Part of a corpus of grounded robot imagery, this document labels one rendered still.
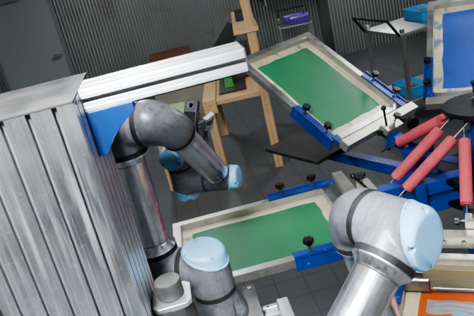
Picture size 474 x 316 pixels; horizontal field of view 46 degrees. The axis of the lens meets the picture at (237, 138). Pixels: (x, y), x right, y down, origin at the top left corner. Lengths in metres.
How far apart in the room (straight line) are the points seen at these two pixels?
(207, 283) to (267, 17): 8.41
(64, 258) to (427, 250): 0.65
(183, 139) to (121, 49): 8.23
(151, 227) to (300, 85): 1.90
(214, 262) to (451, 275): 0.88
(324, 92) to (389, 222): 2.24
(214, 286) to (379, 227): 0.61
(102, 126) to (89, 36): 8.53
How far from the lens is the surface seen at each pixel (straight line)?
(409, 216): 1.02
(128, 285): 1.12
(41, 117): 1.00
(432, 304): 2.04
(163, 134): 1.35
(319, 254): 2.28
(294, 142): 3.51
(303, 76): 3.29
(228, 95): 5.43
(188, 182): 1.70
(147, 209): 1.47
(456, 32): 3.69
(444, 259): 2.19
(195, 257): 1.48
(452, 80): 3.44
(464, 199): 2.40
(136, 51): 9.58
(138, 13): 9.50
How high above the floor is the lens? 2.23
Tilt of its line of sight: 20 degrees down
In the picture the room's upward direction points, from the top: 13 degrees counter-clockwise
